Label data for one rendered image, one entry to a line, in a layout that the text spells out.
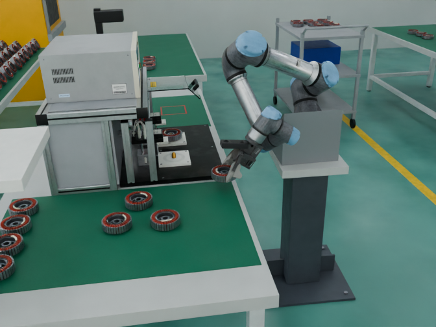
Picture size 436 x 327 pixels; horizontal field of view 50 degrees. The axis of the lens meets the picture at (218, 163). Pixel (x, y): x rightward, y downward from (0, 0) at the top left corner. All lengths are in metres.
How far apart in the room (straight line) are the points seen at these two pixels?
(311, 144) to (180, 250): 0.89
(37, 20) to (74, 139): 3.78
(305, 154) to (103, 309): 1.22
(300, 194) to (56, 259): 1.21
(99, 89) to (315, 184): 1.11
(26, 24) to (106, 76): 3.74
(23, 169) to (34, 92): 4.62
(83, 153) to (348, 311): 1.52
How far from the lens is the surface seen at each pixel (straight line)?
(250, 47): 1.97
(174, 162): 2.21
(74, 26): 7.54
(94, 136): 2.00
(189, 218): 1.83
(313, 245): 2.54
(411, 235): 3.24
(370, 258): 2.96
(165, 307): 1.45
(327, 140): 2.26
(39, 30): 5.72
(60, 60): 2.05
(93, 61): 2.03
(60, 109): 2.01
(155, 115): 2.41
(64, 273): 1.65
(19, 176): 1.27
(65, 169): 2.08
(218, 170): 2.02
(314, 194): 2.38
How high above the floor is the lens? 1.73
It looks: 26 degrees down
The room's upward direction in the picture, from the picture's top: 1 degrees counter-clockwise
